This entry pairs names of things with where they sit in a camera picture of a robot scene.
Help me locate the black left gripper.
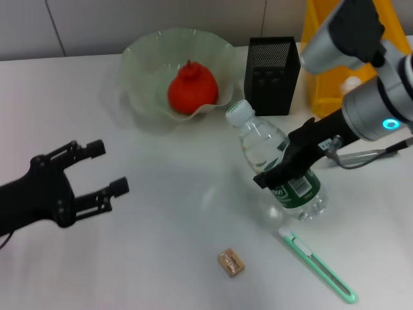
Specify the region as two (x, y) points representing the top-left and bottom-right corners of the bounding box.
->
(0, 139), (130, 238)

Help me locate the orange fruit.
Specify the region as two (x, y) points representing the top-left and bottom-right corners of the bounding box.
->
(166, 59), (219, 116)

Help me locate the green glass fruit bowl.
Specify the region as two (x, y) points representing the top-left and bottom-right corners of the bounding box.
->
(117, 27), (239, 123)

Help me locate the black mesh pen holder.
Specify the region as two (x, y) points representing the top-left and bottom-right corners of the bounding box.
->
(244, 36), (301, 117)

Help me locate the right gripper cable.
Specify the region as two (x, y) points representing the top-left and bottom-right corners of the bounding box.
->
(325, 137), (413, 171)

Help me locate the tan eraser block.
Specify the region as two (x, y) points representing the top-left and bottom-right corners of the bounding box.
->
(216, 247), (245, 278)

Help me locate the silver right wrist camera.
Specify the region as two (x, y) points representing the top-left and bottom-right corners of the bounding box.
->
(299, 0), (387, 76)

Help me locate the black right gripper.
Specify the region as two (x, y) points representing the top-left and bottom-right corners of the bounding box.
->
(253, 109), (359, 190)

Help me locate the yellow plastic bin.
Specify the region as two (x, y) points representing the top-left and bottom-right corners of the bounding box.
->
(300, 0), (413, 119)

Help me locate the clear water bottle green label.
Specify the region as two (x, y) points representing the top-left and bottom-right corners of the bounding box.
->
(225, 99), (328, 222)

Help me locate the green utility knife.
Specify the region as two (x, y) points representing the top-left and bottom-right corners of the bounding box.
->
(278, 227), (359, 305)

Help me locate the white paper ball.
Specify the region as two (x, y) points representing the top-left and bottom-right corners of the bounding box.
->
(341, 76), (361, 94)

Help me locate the grey marker pen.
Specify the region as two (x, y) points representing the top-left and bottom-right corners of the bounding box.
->
(325, 148), (393, 167)

